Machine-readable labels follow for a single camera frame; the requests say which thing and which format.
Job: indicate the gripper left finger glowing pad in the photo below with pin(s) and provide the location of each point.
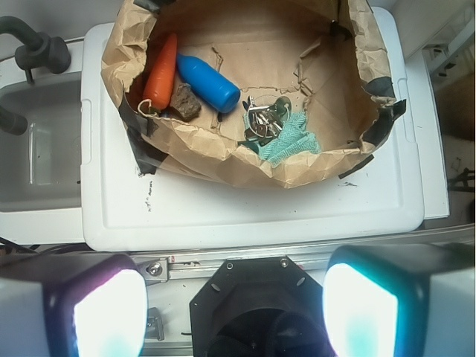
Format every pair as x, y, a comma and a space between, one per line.
83, 304

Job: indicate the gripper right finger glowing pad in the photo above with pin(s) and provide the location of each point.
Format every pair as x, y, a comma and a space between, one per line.
401, 300

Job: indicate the teal blue cloth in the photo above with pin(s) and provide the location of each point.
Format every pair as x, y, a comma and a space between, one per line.
295, 138

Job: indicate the white plastic bin lid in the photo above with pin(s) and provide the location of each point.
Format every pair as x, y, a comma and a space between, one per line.
123, 210

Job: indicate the grey toy sink basin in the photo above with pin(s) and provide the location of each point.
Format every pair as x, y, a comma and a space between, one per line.
40, 169

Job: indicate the bunch of metal keys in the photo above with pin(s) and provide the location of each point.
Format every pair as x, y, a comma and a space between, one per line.
265, 117

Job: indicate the brown rock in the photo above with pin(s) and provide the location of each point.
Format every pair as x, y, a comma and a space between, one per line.
184, 103

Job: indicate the orange toy carrot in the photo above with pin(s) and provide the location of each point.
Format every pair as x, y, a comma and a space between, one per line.
159, 86

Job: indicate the brown paper bag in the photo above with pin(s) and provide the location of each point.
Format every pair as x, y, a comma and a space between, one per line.
327, 57

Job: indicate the blue plastic bottle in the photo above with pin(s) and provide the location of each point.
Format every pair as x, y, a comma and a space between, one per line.
206, 82

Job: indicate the black octagonal mount plate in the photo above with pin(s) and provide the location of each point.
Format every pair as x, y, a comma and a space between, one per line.
259, 307

